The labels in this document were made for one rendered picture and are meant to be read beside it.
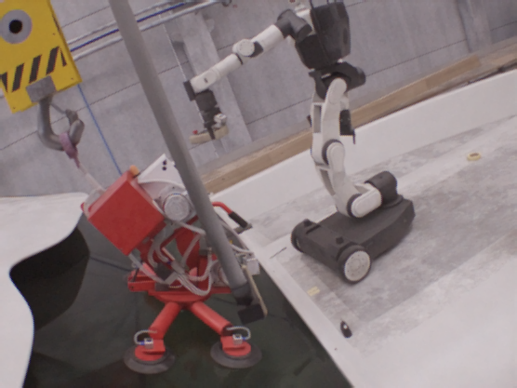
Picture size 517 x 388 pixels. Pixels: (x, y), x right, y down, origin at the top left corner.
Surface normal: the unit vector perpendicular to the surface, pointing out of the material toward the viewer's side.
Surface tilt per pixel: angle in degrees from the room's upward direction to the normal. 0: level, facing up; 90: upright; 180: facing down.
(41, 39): 90
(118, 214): 90
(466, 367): 25
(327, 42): 89
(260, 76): 90
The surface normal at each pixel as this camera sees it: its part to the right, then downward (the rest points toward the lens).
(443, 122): -0.01, 0.35
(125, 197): 0.27, 0.24
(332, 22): -0.46, 0.45
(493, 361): -0.17, -0.65
